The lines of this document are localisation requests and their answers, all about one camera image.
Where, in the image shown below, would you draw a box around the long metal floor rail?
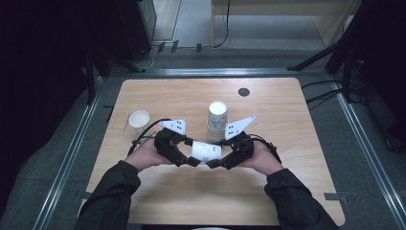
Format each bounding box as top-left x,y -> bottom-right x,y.
32,76 -> 105,230
329,79 -> 406,230
109,67 -> 329,78

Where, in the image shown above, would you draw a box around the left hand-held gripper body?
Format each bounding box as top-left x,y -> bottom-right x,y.
153,119 -> 190,168

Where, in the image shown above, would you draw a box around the white floor cable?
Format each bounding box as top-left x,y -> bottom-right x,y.
135,43 -> 161,72

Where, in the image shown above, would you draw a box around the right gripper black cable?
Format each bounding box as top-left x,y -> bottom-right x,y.
248,133 -> 282,165

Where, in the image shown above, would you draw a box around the person's left hand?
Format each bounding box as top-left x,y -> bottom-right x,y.
124,137 -> 175,173

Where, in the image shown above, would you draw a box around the black tripod stand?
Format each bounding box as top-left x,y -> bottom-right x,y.
286,0 -> 377,104

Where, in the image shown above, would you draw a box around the grey tape strip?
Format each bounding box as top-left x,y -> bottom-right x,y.
323,192 -> 350,204

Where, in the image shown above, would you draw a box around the person's right hand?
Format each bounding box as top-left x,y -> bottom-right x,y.
237,142 -> 283,177

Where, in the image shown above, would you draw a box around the black cabinet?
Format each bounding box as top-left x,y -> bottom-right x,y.
115,0 -> 158,62

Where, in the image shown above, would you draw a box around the white printed paper cup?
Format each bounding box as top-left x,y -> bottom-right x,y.
190,140 -> 223,165
127,109 -> 151,137
207,100 -> 229,132

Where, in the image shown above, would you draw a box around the plain white paper cup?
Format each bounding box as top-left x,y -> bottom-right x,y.
206,124 -> 228,144

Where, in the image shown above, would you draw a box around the black floor cables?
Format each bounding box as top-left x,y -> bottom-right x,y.
301,79 -> 344,112

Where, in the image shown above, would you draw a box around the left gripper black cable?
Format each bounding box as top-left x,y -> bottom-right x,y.
126,118 -> 172,158

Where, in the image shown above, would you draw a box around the light wooden furniture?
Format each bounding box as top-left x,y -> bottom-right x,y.
210,0 -> 363,48

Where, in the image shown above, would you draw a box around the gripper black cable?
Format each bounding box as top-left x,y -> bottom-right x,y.
126,118 -> 172,158
248,133 -> 282,165

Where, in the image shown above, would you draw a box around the black metal stand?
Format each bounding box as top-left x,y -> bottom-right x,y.
83,47 -> 147,105

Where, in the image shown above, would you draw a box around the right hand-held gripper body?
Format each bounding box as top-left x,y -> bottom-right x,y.
222,115 -> 258,171

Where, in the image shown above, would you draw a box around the black hanging cable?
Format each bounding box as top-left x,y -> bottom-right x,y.
212,0 -> 232,50

